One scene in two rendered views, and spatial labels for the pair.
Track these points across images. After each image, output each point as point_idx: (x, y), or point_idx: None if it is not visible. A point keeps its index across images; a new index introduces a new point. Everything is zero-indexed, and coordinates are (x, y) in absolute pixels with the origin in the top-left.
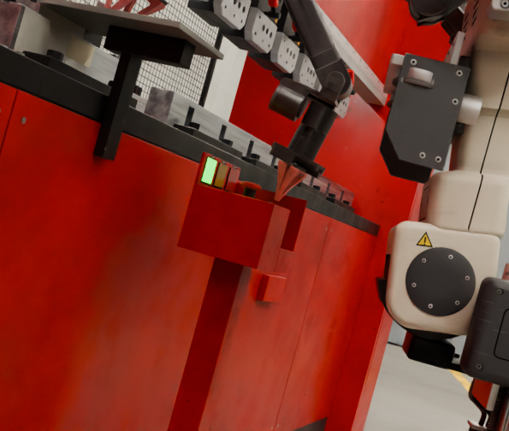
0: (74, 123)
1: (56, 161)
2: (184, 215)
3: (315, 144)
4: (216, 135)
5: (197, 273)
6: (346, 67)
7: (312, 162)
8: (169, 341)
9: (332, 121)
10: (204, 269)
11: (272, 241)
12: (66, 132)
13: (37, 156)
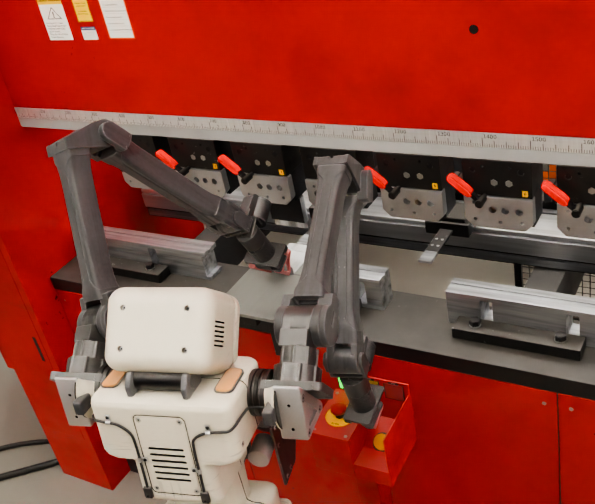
0: (254, 335)
1: (253, 351)
2: (420, 397)
3: (349, 401)
4: (559, 324)
5: (479, 445)
6: (326, 352)
7: (344, 414)
8: (466, 483)
9: (347, 389)
10: (491, 445)
11: (329, 455)
12: (250, 339)
13: (238, 349)
